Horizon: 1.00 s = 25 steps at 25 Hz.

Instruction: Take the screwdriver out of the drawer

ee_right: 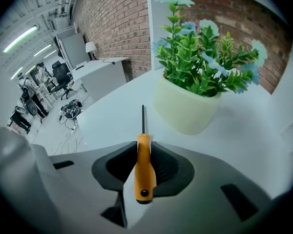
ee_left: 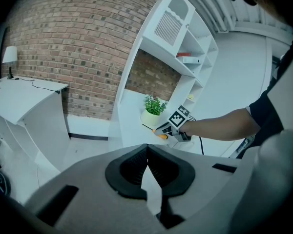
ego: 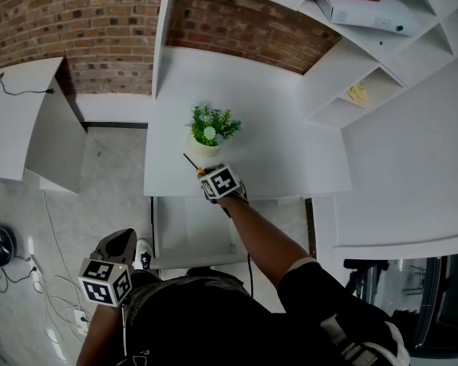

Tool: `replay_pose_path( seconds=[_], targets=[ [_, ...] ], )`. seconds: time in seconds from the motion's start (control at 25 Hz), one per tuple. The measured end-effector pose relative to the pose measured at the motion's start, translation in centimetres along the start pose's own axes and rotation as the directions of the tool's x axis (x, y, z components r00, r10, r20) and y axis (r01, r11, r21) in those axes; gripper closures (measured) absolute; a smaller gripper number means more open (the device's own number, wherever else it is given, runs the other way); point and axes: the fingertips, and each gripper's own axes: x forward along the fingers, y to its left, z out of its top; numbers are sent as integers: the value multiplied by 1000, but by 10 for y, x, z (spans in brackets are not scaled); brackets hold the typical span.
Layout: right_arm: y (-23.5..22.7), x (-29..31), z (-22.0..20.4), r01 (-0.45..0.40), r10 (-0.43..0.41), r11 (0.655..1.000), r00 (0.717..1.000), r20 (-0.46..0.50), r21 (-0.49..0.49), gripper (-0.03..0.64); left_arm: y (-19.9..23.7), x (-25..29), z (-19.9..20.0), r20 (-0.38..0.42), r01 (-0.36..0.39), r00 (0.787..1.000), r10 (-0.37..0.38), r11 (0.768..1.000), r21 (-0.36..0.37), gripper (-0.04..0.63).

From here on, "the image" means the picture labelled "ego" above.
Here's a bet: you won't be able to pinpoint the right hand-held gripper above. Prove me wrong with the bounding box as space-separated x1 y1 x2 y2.
198 165 249 205

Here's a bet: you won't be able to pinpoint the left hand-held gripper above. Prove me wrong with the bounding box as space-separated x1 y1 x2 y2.
78 228 138 307

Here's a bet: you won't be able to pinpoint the white drawer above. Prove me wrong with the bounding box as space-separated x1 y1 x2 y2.
151 195 253 270

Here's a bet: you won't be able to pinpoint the person's right forearm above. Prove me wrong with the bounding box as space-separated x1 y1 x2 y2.
215 194 318 289

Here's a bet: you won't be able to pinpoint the person's left forearm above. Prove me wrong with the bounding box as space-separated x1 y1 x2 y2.
76 301 129 366

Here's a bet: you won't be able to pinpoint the potted green flower plant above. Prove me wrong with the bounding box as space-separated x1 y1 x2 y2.
185 103 244 163

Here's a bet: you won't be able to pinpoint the white power adapter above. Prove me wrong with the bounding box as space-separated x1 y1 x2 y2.
63 307 91 335

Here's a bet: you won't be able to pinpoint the white desk with hutch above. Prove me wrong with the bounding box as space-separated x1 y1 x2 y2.
143 0 458 198

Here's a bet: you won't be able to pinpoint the white power strip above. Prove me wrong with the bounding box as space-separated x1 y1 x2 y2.
28 253 46 282

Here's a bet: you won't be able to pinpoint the person's black patterned clothing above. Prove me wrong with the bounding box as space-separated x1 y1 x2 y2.
120 267 405 366

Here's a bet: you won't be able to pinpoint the white side table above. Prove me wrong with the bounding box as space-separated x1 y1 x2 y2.
0 56 88 194

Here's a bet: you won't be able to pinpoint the yellow object on shelf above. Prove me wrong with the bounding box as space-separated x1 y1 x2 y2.
346 82 369 104

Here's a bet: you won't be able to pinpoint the black hanging equipment bundle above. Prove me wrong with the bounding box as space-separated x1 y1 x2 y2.
343 258 390 297

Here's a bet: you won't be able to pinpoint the white binder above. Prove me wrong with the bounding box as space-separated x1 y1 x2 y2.
314 0 421 37

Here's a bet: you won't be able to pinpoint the person's grey white harness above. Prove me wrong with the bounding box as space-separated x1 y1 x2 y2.
320 314 411 366

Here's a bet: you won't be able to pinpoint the black framed glass window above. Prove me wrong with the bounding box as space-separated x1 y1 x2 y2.
343 252 458 358

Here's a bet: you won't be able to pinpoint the long white cable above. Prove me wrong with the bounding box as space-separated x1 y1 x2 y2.
41 191 93 345

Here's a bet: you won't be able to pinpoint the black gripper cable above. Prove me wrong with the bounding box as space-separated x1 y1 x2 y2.
245 252 255 299

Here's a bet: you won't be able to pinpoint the tangled black floor cables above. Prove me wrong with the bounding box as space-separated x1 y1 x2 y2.
0 257 40 296

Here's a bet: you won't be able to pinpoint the black cable with plug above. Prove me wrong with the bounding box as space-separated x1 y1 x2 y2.
0 72 56 97

